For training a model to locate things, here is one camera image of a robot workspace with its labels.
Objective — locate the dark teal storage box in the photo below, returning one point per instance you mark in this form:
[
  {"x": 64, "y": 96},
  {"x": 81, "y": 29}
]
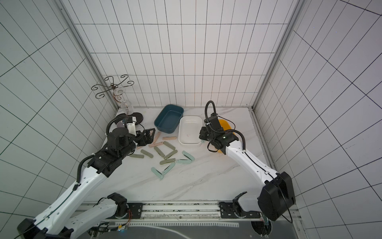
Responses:
[{"x": 168, "y": 119}]

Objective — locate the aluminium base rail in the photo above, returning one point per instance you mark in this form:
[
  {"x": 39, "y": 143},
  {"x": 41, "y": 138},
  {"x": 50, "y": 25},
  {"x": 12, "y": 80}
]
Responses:
[{"x": 186, "y": 211}]

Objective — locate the pink folding knife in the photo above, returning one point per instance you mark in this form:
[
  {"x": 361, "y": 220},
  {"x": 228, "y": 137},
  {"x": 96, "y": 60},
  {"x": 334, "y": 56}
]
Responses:
[
  {"x": 169, "y": 138},
  {"x": 155, "y": 144},
  {"x": 156, "y": 137}
]

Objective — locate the clear glass on rack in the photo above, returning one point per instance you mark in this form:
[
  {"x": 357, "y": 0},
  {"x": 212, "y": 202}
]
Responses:
[{"x": 127, "y": 107}]

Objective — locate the metal scroll cup rack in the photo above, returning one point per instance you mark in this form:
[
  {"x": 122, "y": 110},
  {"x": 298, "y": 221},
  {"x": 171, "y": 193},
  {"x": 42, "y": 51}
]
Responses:
[{"x": 117, "y": 91}]

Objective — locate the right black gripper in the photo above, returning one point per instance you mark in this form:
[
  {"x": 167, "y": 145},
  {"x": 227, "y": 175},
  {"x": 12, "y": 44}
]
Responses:
[{"x": 204, "y": 133}]

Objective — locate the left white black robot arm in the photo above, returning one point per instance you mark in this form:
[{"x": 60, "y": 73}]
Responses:
[{"x": 58, "y": 222}]

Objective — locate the olive green folding knife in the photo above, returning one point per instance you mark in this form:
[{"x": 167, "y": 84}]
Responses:
[
  {"x": 170, "y": 154},
  {"x": 158, "y": 150},
  {"x": 166, "y": 161},
  {"x": 169, "y": 145},
  {"x": 144, "y": 152}
]

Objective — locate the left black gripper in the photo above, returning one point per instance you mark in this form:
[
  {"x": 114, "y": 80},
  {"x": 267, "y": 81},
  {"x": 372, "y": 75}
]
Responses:
[{"x": 149, "y": 139}]

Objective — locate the white storage box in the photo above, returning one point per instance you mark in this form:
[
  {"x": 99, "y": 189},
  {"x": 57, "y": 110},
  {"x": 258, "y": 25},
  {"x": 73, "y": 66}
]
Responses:
[{"x": 189, "y": 130}]

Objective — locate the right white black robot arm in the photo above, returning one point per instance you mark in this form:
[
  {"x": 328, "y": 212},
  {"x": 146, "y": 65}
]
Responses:
[{"x": 273, "y": 193}]

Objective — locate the yellow storage box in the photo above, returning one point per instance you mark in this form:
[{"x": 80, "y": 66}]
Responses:
[{"x": 226, "y": 125}]

